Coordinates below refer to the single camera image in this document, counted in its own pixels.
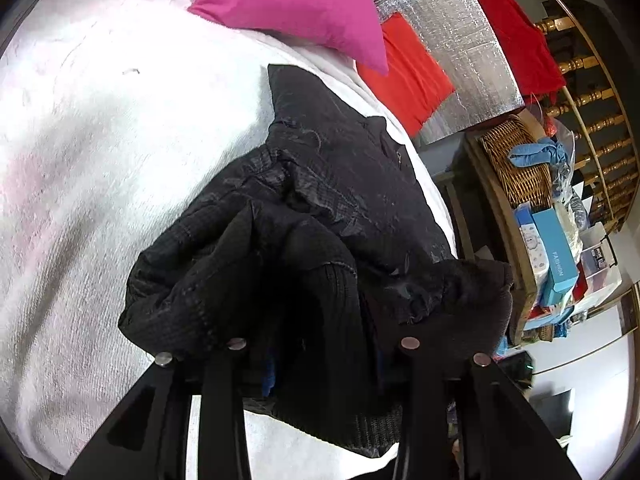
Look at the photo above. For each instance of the light blue cloth in basket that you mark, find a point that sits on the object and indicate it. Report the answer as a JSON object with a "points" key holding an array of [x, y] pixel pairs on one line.
{"points": [[544, 151]]}

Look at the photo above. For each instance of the silver bubble foil sheet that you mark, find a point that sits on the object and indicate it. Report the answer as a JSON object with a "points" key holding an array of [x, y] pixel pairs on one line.
{"points": [[459, 37]]}

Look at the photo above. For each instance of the red garment on railing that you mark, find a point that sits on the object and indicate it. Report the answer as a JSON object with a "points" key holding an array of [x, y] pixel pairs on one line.
{"points": [[525, 48]]}

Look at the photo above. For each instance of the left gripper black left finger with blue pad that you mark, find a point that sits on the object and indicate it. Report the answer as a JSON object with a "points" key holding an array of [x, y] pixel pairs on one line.
{"points": [[182, 419]]}

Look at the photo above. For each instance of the black puffer jacket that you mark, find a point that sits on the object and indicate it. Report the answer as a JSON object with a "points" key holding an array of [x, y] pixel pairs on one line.
{"points": [[298, 248]]}

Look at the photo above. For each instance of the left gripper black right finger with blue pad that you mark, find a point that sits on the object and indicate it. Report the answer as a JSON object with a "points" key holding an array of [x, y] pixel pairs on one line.
{"points": [[462, 417]]}

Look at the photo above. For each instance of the wooden shelf table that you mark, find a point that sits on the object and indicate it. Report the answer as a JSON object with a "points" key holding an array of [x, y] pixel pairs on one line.
{"points": [[480, 189]]}

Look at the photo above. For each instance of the wicker basket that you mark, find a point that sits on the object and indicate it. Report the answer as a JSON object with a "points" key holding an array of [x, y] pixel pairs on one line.
{"points": [[521, 185]]}

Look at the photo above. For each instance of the white patterned box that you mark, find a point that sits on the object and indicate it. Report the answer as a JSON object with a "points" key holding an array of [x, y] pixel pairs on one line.
{"points": [[534, 245]]}

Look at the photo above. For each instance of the red-orange pillow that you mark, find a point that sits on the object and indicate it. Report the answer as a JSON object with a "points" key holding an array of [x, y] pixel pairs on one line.
{"points": [[415, 86]]}

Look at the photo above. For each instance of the wooden stair railing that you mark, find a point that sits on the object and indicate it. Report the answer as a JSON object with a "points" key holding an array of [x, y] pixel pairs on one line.
{"points": [[585, 43]]}

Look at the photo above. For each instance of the teal blue box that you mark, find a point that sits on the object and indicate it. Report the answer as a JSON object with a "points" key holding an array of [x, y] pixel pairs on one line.
{"points": [[563, 273]]}

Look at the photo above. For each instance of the pink pillow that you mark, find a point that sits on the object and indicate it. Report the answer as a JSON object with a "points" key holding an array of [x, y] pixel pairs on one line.
{"points": [[348, 26]]}

